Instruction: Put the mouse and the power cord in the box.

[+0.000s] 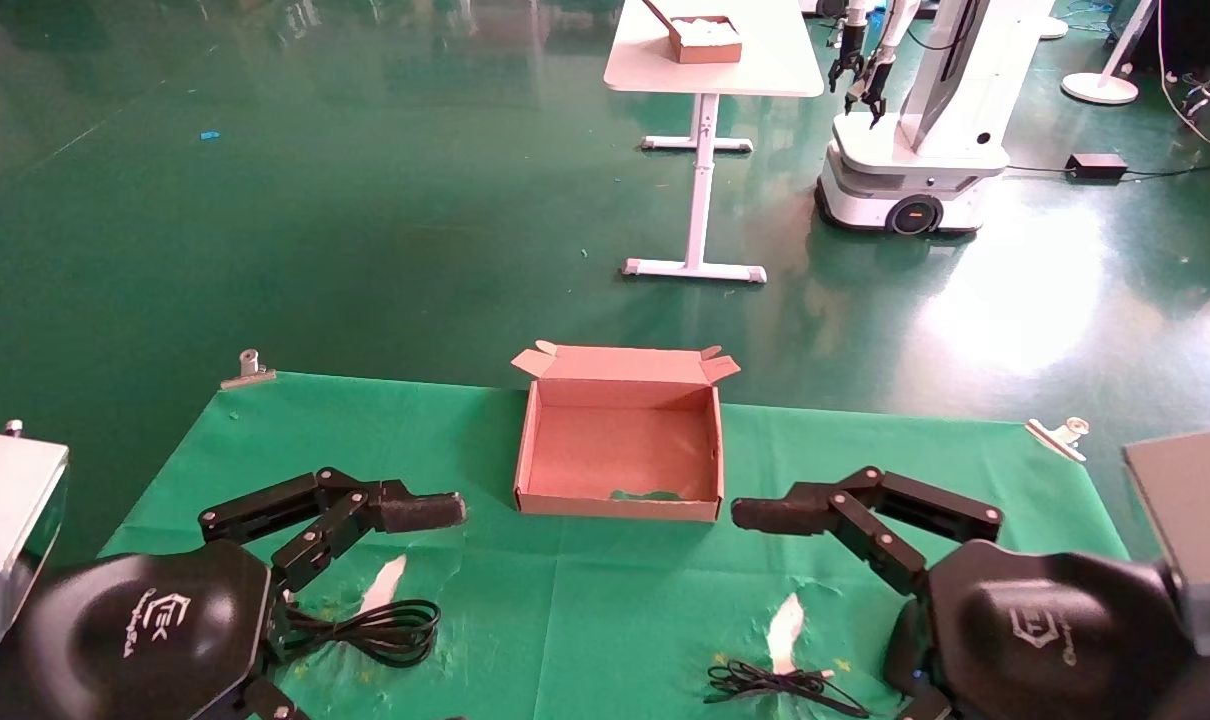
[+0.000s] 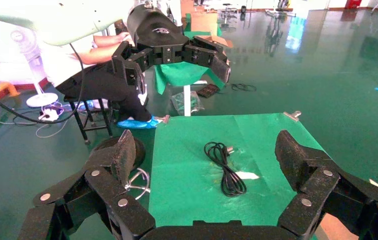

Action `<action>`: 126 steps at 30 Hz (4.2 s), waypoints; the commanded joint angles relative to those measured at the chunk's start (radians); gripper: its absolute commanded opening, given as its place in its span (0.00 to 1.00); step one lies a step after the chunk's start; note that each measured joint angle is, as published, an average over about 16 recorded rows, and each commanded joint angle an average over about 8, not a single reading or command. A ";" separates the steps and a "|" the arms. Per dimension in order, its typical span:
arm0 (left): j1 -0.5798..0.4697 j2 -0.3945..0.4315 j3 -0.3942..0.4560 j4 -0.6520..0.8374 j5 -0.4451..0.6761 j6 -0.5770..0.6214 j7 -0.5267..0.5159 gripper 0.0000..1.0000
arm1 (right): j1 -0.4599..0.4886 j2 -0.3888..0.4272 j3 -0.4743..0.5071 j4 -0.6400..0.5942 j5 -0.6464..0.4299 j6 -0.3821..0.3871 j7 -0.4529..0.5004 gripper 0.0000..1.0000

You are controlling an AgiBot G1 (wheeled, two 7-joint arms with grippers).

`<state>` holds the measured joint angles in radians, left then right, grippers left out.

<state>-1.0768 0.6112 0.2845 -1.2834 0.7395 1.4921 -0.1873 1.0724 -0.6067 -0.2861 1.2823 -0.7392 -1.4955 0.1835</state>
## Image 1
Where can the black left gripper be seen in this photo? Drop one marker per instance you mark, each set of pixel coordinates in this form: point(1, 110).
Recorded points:
point(145, 630)

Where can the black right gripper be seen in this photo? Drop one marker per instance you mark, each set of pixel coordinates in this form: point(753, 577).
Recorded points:
point(1045, 630)

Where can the black background robot gripper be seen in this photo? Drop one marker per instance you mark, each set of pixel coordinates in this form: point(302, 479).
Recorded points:
point(847, 65)
point(873, 90)

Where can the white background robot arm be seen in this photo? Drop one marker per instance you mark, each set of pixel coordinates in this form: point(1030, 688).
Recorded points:
point(900, 25)
point(854, 20)

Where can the small brown cardboard box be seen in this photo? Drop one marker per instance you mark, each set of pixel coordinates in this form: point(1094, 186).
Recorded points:
point(710, 50)

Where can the open brown cardboard box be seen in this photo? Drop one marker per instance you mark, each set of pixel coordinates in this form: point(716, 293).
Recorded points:
point(615, 450)

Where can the white wheeled background robot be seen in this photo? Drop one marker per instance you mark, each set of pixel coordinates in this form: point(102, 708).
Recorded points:
point(925, 150)

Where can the white crumpled packing filling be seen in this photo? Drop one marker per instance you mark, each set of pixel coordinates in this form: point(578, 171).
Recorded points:
point(707, 30)

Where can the metal tablecloth clip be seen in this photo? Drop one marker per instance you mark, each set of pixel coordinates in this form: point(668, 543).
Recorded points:
point(248, 372)
point(1057, 437)

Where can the white floor stand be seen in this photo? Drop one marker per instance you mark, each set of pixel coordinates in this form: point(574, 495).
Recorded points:
point(1100, 88)

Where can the black power adapter brick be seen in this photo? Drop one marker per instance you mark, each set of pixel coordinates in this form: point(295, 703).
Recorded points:
point(1097, 166)

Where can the green tablecloth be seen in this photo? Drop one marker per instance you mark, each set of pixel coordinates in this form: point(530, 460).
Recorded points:
point(605, 600)

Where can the white pedestal table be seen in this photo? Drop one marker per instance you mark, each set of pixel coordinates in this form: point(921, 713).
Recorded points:
point(715, 75)

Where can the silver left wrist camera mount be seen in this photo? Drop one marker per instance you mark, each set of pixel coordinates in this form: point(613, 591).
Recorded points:
point(10, 540)

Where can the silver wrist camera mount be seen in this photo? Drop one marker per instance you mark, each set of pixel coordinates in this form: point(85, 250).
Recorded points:
point(10, 540)
point(1195, 530)

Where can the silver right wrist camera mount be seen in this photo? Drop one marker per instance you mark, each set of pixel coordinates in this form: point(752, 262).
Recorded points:
point(1195, 530)

